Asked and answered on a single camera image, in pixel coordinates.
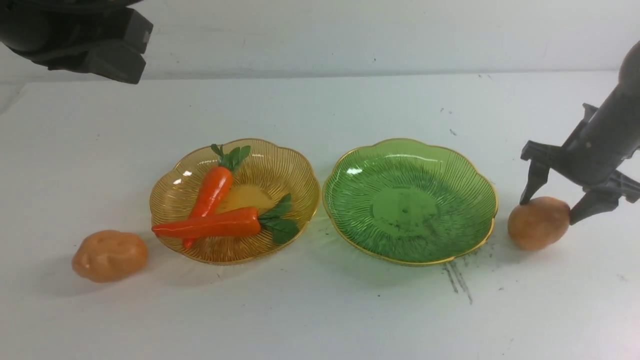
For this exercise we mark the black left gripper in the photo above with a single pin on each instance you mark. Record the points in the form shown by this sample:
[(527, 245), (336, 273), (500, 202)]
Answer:
[(107, 38)]

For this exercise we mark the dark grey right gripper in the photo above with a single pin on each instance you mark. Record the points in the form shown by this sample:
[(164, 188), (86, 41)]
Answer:
[(607, 135)]

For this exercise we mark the toy potato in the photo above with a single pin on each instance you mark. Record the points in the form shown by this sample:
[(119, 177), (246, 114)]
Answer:
[(539, 223), (109, 255)]

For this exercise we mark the orange toy carrot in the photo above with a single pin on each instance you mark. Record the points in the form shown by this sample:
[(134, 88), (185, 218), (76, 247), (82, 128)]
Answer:
[(218, 181), (238, 223)]

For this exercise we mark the green ribbed plastic plate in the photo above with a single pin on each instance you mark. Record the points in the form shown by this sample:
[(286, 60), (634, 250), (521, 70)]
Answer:
[(409, 203)]

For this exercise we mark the yellow ribbed plastic plate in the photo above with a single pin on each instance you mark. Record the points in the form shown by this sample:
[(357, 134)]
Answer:
[(264, 177)]

